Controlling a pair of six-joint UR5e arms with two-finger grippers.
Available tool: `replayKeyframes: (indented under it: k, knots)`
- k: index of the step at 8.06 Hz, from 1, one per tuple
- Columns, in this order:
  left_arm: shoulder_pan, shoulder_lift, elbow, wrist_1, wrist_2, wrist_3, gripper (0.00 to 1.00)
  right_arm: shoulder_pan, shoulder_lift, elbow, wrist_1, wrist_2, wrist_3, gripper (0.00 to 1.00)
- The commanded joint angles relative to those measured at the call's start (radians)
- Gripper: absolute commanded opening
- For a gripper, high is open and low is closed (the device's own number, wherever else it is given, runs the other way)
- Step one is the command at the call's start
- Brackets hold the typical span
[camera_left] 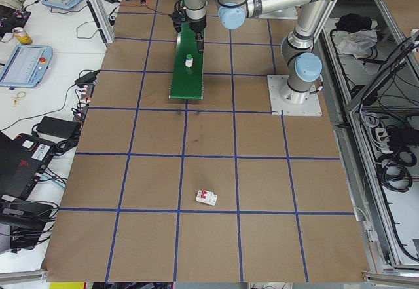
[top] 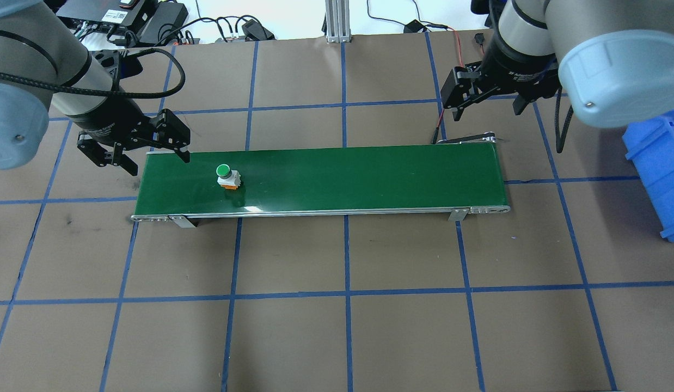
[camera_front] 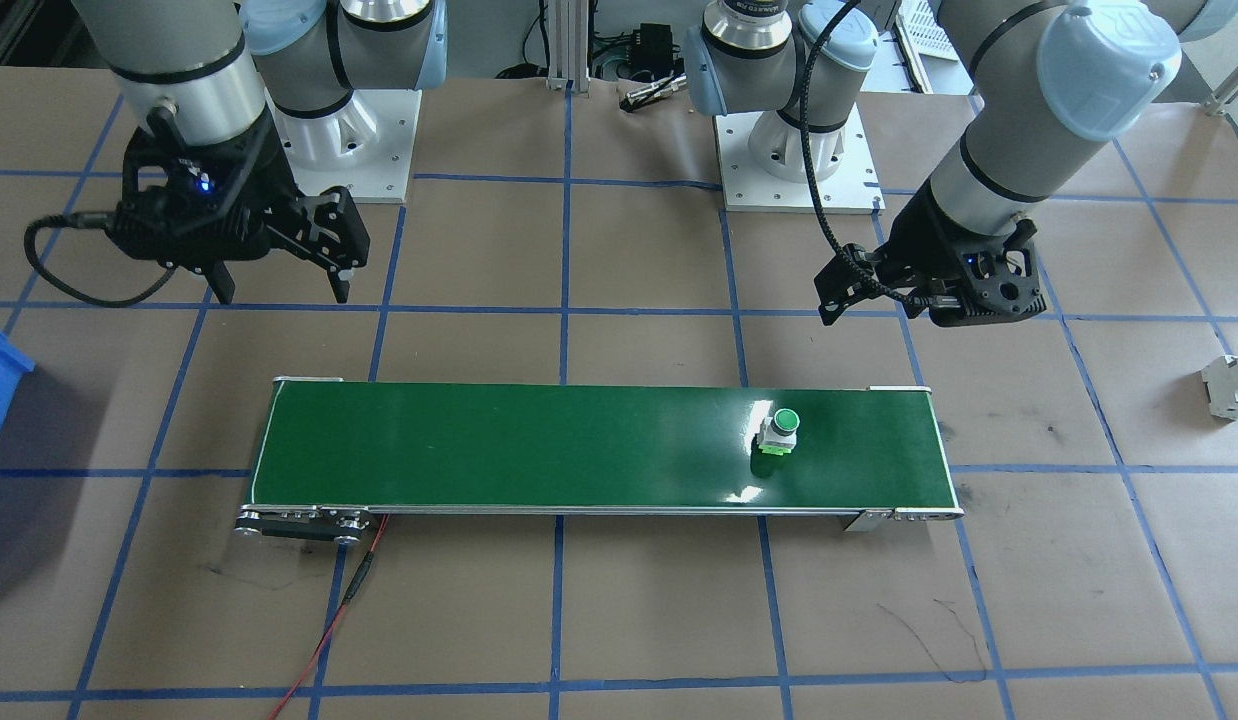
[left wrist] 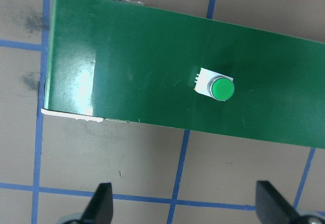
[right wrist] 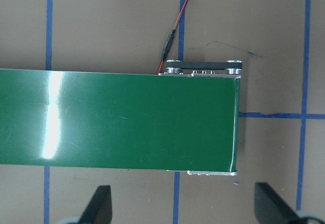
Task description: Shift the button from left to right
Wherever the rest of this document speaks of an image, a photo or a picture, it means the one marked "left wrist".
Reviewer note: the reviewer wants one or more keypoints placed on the green push button white base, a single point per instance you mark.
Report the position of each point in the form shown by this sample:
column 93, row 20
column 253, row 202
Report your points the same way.
column 223, row 88

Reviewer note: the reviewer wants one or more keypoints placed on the green conveyor belt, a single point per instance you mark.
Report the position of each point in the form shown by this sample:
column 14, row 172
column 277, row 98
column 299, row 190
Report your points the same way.
column 152, row 56

